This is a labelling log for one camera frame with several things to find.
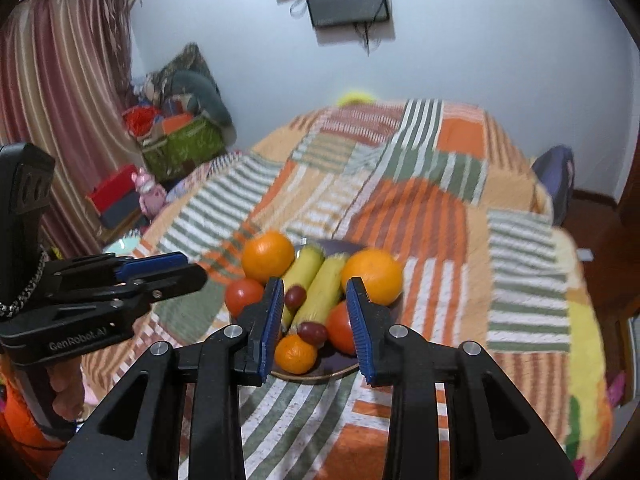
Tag patterned dark cushion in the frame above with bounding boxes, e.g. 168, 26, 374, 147
143, 42, 213, 107

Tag pink toy figure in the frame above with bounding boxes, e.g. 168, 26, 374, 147
131, 168, 167, 221

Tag hand holding left gripper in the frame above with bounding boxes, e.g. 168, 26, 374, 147
48, 358, 85, 422

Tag large orange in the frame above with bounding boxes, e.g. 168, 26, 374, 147
241, 231, 295, 284
341, 248, 404, 307

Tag yellow corn cob short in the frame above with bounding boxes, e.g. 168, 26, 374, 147
288, 252, 349, 334

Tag yellow corn cob long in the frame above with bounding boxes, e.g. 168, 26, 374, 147
281, 244, 324, 333

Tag red box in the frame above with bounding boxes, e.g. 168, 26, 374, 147
86, 164, 140, 230

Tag dark red grape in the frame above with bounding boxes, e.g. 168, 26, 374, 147
284, 285, 307, 314
297, 322, 328, 348

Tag red tomato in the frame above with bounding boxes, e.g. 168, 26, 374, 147
224, 278, 264, 318
326, 301, 356, 356

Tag yellow round object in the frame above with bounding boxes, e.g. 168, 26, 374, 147
336, 90, 376, 107

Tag purple blue backpack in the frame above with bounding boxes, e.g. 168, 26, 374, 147
532, 145, 575, 226

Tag striped red curtain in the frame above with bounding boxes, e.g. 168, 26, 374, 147
1, 0, 142, 257

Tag black monitor cables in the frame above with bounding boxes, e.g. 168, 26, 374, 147
290, 0, 392, 57

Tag grey plush shark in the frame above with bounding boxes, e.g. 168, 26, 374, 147
170, 70, 232, 128

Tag striped patchwork bedspread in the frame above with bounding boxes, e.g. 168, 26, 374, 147
82, 100, 612, 478

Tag small mandarin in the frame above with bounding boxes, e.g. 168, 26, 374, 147
274, 334, 318, 375

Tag purple round plate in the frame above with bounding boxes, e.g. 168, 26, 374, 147
229, 237, 407, 386

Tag white paper on floor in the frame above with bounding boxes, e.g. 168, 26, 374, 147
577, 248, 594, 262

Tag green storage box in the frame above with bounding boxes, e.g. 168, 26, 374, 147
141, 117, 226, 182

